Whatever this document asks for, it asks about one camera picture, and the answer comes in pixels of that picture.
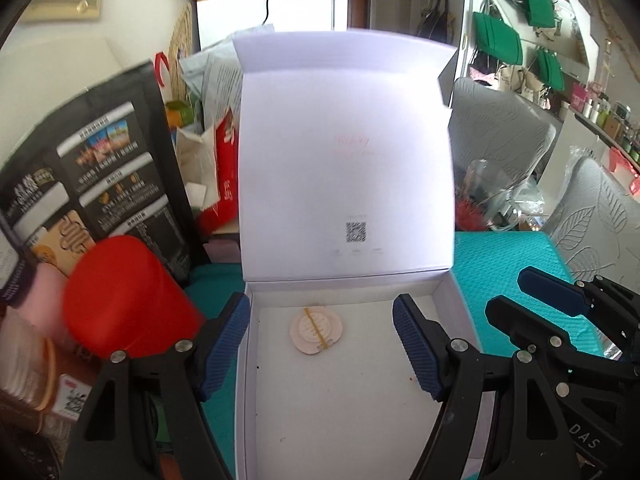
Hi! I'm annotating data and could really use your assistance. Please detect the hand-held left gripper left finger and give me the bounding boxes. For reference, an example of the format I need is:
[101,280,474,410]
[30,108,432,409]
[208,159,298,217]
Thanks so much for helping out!
[65,291,251,480]

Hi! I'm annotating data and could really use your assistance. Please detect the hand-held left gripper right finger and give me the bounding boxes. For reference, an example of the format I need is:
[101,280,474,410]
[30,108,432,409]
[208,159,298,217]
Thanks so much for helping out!
[392,294,576,480]

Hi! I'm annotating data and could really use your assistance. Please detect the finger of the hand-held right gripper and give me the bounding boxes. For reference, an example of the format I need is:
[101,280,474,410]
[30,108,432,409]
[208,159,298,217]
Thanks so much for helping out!
[519,267,601,318]
[485,296,581,361]

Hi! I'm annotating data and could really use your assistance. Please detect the white cardboard gift box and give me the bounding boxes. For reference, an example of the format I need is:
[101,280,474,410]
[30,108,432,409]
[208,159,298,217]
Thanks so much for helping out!
[233,30,483,480]

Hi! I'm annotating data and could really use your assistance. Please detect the teal table mat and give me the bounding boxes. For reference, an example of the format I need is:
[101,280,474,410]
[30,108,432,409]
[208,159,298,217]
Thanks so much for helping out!
[150,232,608,480]

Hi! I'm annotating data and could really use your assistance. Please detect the pink round pad with band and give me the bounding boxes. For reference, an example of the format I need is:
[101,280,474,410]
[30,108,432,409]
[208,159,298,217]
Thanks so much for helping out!
[290,306,343,356]

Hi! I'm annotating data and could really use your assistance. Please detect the grey leaf-pattern chair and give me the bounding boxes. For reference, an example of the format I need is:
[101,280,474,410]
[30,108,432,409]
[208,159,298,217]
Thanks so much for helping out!
[542,156,640,286]
[450,77,557,196]

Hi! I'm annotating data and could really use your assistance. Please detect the glass mug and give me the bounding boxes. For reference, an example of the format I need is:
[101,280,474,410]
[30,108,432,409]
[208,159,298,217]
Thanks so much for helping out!
[455,159,526,233]

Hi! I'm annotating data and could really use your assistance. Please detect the red plastic cup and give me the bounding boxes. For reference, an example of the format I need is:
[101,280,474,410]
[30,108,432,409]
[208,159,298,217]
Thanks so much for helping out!
[63,235,206,360]

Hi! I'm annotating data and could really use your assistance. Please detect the red plastic bag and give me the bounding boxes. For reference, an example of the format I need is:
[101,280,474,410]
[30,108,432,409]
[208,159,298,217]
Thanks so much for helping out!
[607,147,640,196]

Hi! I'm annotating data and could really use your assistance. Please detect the red and white bag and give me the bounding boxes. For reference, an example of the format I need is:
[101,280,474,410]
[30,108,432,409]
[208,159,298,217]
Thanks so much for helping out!
[195,107,241,238]

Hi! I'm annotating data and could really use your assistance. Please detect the row of bottles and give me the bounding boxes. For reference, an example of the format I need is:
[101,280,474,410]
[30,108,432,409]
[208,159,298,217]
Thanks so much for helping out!
[570,82,640,161]

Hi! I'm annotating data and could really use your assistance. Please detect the pink box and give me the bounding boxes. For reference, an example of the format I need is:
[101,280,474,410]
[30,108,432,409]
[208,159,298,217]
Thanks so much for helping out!
[20,260,71,331]

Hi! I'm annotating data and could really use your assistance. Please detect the black printed bag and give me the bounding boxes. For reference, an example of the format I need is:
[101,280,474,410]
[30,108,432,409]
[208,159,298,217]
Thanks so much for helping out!
[0,60,211,311]

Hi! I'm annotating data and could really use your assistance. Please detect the green felt bag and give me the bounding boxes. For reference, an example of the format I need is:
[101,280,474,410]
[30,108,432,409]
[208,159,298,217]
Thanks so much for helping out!
[472,11,524,66]
[516,0,557,28]
[536,47,565,92]

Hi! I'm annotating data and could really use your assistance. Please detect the bamboo stem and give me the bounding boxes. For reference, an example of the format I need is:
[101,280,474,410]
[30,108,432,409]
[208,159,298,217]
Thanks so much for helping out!
[597,5,640,86]

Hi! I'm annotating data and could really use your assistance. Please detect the pile of printed papers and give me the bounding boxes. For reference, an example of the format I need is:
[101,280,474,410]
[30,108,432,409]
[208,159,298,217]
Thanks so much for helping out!
[179,35,243,126]

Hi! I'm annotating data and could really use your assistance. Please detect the hanging black bags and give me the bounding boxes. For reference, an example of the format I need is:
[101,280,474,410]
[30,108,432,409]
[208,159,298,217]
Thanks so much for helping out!
[417,0,453,43]

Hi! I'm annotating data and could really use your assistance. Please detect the round woven mat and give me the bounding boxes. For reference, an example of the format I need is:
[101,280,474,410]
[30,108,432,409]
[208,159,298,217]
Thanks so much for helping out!
[167,2,201,101]

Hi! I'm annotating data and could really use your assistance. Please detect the brown door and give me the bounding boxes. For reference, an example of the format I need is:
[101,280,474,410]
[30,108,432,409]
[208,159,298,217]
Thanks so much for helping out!
[325,0,373,31]

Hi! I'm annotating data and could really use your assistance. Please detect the white fridge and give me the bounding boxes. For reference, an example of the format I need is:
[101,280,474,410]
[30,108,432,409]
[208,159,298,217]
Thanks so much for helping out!
[196,0,349,53]

